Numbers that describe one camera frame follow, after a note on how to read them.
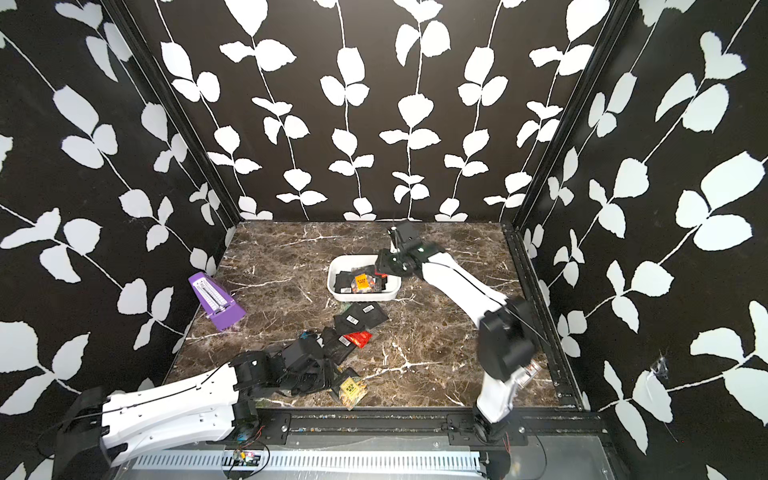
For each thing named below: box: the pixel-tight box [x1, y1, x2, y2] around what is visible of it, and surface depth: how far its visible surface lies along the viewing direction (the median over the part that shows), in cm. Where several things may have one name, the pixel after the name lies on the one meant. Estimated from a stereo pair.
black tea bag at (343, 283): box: [333, 271, 355, 294], surface depth 102 cm
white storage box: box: [327, 255, 361, 302], surface depth 103 cm
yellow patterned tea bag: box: [355, 274, 369, 290], surface depth 100 cm
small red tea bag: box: [343, 330, 373, 349], surface depth 90 cm
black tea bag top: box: [334, 302, 389, 335], surface depth 95 cm
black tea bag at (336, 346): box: [322, 328, 357, 365], surface depth 90 cm
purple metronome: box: [188, 272, 247, 331], surface depth 88 cm
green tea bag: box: [339, 376, 369, 411], surface depth 81 cm
